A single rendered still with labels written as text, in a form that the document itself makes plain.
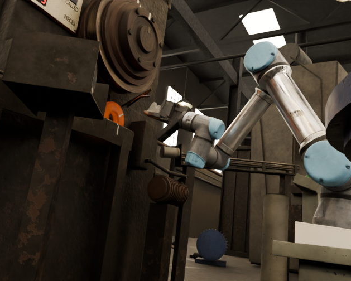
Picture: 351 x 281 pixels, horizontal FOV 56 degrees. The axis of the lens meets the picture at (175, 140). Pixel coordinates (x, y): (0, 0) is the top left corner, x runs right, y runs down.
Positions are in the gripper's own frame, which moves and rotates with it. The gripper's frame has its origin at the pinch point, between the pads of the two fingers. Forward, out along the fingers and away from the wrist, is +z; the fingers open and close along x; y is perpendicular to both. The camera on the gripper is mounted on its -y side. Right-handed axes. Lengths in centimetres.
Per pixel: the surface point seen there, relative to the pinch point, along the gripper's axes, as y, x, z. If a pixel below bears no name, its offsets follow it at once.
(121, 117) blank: -4.0, -4.9, 16.8
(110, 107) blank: -2.6, 3.6, 17.0
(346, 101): -9, 82, -85
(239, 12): 567, -813, 473
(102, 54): 15.8, 16.1, 20.3
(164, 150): -10.0, -29.4, 4.1
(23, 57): -7, 64, -13
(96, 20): 27.2, 23.0, 24.0
